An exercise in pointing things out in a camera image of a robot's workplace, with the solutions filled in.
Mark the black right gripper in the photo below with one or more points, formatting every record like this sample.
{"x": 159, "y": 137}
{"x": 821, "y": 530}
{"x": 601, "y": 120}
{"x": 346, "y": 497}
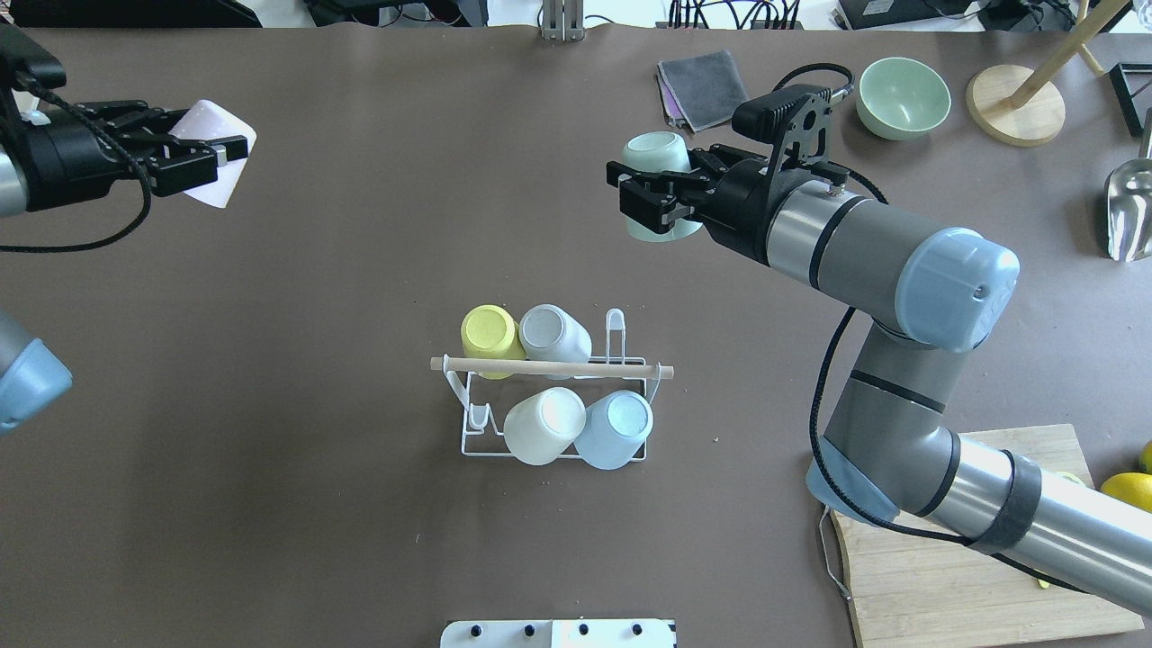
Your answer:
{"x": 742, "y": 203}

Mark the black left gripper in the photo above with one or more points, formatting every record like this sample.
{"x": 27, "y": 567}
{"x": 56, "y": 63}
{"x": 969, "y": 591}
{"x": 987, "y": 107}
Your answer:
{"x": 56, "y": 157}

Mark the pink plastic cup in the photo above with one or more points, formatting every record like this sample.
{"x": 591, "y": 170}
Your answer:
{"x": 205, "y": 120}

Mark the green plastic cup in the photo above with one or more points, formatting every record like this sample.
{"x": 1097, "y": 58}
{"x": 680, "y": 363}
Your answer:
{"x": 658, "y": 151}

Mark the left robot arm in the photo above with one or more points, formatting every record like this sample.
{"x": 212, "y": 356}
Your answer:
{"x": 10, "y": 181}

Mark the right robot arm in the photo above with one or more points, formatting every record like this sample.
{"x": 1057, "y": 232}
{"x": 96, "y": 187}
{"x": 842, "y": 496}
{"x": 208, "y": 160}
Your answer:
{"x": 297, "y": 463}

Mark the grey plastic cup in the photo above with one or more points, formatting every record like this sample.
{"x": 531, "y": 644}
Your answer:
{"x": 550, "y": 334}

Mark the yellow plastic cup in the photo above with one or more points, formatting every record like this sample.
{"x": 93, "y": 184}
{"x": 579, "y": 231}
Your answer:
{"x": 489, "y": 331}

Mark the light blue plastic cup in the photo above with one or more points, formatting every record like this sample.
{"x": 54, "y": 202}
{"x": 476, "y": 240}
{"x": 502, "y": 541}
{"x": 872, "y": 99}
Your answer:
{"x": 617, "y": 425}

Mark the white plastic cup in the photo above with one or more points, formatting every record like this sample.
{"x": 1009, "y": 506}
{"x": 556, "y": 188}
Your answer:
{"x": 537, "y": 430}

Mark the purple cloth under grey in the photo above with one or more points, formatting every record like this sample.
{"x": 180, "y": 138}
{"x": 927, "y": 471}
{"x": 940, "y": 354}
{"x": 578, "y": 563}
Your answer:
{"x": 671, "y": 109}

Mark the grey folded cloth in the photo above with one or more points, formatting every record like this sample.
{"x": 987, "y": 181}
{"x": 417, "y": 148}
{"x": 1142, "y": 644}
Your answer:
{"x": 708, "y": 88}

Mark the green bowl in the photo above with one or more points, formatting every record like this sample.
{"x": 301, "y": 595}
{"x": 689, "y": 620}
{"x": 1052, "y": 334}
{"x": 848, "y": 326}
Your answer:
{"x": 902, "y": 99}

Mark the wooden stand with round base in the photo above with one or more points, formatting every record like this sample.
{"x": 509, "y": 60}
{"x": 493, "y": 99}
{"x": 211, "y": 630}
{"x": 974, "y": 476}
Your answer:
{"x": 1021, "y": 106}

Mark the metal scoop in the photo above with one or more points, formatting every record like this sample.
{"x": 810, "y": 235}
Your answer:
{"x": 1128, "y": 201}

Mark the wooden cutting board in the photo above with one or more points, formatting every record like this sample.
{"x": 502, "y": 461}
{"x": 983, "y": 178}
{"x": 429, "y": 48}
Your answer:
{"x": 907, "y": 591}

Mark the whole yellow lemon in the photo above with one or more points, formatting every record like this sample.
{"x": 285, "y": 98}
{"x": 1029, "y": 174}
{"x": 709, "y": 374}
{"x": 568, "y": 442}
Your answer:
{"x": 1133, "y": 488}

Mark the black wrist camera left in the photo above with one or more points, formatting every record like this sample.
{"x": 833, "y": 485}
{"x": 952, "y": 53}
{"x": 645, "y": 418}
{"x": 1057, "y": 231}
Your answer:
{"x": 21, "y": 55}

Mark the white wire cup rack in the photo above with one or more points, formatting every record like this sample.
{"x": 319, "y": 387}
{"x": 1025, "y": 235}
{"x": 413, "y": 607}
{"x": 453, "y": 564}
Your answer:
{"x": 487, "y": 389}

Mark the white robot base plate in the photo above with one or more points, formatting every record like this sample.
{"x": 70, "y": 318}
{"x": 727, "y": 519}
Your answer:
{"x": 579, "y": 632}

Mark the black frame object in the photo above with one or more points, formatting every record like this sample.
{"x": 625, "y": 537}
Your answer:
{"x": 1130, "y": 82}

